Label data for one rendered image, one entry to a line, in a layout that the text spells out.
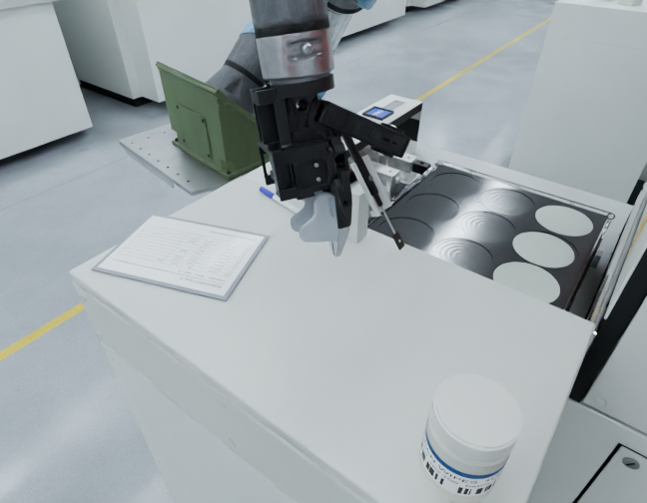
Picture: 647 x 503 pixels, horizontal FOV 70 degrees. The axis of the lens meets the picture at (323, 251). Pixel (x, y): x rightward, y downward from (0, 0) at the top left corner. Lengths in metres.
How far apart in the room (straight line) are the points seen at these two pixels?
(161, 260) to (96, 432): 1.13
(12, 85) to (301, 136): 2.99
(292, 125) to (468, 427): 0.33
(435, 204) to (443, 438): 0.61
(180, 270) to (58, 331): 1.49
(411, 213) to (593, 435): 0.46
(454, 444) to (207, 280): 0.39
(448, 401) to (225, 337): 0.28
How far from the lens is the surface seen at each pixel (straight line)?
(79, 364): 1.97
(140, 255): 0.72
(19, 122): 3.46
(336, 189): 0.50
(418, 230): 0.86
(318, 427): 0.49
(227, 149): 1.15
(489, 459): 0.41
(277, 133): 0.51
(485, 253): 0.83
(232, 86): 1.26
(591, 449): 0.84
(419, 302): 0.62
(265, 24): 0.48
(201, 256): 0.69
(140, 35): 3.83
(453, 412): 0.40
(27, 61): 3.43
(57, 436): 1.81
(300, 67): 0.47
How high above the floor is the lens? 1.39
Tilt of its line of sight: 39 degrees down
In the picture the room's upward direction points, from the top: straight up
